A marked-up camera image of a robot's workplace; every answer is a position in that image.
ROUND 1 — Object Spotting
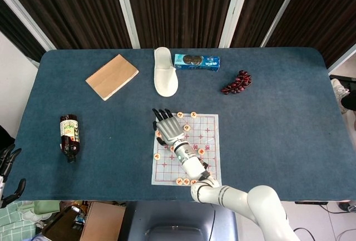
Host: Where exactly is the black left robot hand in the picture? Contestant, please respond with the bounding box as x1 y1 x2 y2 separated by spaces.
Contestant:
0 144 27 208

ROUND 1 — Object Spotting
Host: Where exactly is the white xiangqi board sheet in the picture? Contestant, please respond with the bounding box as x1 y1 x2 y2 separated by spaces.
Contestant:
151 112 223 186

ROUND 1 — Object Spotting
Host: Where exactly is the white slipper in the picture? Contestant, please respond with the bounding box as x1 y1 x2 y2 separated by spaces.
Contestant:
154 47 179 97

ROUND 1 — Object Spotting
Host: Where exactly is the white sneaker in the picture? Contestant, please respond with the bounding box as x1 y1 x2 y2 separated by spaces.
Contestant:
330 78 350 114

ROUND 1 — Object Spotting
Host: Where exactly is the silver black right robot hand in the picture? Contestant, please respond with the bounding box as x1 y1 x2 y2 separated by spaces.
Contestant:
152 108 185 146

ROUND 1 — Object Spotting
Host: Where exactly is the dark red grape bunch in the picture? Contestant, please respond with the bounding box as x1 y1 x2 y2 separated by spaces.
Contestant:
221 70 253 95

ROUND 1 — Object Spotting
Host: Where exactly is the white partition post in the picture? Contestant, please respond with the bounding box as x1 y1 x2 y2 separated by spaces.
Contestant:
260 0 300 48
0 0 57 50
112 0 140 48
327 42 356 72
219 0 246 48

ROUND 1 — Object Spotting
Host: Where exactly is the blue cookie box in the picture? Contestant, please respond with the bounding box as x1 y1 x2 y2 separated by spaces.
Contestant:
174 53 222 72

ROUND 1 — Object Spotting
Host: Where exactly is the green checked cloth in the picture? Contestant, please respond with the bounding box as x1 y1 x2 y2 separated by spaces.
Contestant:
0 200 61 241

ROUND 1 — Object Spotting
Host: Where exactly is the blue felt table cover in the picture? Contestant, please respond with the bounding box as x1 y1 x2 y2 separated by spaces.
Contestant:
4 47 352 201

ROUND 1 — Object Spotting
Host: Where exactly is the dark labelled bottle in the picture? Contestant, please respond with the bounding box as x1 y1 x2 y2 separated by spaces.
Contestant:
60 114 82 164

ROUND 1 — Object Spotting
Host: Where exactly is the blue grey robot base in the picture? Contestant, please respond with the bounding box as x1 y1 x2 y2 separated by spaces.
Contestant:
122 200 238 241

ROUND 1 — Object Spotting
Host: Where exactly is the brown cardboard box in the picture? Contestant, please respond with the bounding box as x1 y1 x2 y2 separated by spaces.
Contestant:
79 201 126 241

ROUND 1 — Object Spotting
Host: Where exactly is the dark pleated partition panel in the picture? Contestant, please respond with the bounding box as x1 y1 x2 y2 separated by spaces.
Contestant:
266 0 356 68
123 0 238 48
0 0 135 50
230 0 296 48
0 0 43 61

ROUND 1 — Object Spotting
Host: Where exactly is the brown paper notebook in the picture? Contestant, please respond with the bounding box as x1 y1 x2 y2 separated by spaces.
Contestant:
85 53 140 102

